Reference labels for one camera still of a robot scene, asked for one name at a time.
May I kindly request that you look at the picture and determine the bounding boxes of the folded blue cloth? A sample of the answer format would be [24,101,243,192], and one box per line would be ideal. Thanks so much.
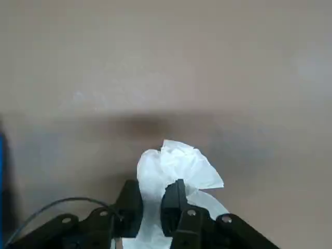
[0,129,5,193]

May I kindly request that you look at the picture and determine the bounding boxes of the thin grey cable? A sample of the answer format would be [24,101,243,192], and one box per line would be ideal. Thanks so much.
[5,197,123,247]

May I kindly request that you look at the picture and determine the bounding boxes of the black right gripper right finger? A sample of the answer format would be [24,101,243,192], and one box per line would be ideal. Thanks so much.
[160,178,281,249]

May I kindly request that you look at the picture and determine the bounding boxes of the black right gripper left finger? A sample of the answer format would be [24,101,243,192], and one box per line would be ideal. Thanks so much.
[5,178,144,249]

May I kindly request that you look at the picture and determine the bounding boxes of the white tissue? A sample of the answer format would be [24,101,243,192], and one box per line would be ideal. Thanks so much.
[121,139,229,249]

